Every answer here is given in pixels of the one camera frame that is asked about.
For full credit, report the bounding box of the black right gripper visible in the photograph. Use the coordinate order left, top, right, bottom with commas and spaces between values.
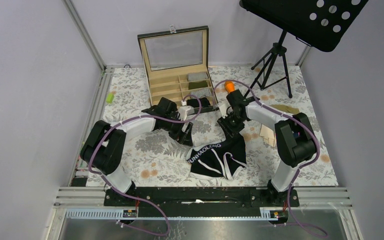
217, 111, 246, 142

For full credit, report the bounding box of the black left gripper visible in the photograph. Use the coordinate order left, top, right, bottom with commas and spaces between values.
163, 114, 193, 147

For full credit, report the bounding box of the black underwear white trim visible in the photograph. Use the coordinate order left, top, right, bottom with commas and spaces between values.
186, 134, 247, 180

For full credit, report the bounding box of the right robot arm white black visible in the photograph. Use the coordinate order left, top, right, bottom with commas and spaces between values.
215, 90, 320, 206

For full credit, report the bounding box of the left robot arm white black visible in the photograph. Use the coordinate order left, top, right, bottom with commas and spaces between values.
79, 97, 195, 206

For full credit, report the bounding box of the striped rolled underwear in box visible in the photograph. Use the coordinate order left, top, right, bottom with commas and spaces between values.
190, 88, 213, 99

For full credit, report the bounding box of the olive rolled underwear in box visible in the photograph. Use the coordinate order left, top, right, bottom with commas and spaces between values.
188, 80, 209, 90

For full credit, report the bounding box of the olive khaki underwear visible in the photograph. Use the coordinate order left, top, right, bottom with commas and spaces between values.
271, 104, 300, 115

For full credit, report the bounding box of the grey rolled underwear in box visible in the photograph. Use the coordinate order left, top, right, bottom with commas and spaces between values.
187, 72, 208, 82

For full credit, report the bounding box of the floral table cloth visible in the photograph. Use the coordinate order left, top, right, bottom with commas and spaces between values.
102, 65, 338, 187

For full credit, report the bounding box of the wooden organizer box glass lid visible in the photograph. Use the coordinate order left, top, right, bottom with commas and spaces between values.
137, 25, 218, 113

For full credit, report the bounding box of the green block at left edge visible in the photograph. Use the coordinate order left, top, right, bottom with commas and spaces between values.
105, 92, 115, 104

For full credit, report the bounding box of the black music stand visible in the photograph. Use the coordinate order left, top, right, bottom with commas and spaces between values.
239, 0, 367, 90

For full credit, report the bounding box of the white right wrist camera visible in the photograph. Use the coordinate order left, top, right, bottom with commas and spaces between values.
217, 102, 230, 118

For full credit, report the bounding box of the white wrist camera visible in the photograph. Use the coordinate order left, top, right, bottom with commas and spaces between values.
178, 105, 195, 121
217, 102, 230, 118

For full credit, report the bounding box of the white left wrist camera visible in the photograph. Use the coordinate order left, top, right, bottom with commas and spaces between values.
178, 105, 195, 121

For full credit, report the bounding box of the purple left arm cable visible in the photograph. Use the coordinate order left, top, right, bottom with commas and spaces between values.
87, 94, 203, 237

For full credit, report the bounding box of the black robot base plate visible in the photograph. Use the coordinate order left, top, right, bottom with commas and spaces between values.
103, 187, 300, 218

